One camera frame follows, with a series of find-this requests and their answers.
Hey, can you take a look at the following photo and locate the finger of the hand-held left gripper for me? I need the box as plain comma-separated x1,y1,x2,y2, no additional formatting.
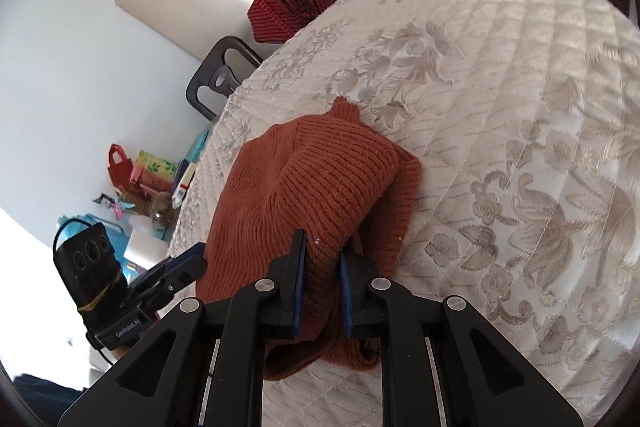
125,257,208,314
136,243,207,289

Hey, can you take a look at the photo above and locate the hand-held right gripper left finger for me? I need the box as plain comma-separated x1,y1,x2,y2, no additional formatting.
57,229,307,427

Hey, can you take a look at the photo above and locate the dark grey plastic chair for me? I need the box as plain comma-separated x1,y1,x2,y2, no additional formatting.
185,36,264,122

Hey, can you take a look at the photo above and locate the cream quilted floral blanket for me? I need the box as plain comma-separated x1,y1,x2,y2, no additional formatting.
167,0,640,427

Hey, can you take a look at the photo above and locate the rust orange knit sweater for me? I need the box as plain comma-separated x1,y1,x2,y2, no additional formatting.
196,96,425,382

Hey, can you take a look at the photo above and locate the green floral bag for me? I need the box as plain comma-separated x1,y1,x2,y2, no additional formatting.
132,150,179,194

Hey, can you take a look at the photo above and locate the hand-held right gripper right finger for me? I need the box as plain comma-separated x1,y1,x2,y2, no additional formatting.
339,252,583,427

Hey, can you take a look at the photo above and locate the small red tote bag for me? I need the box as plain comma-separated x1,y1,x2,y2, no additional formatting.
107,143,136,188

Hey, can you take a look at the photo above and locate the white and red carton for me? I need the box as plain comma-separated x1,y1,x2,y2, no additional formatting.
171,167,194,208

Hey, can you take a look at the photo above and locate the dark blue clothing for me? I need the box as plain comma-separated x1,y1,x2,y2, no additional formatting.
14,372,87,409

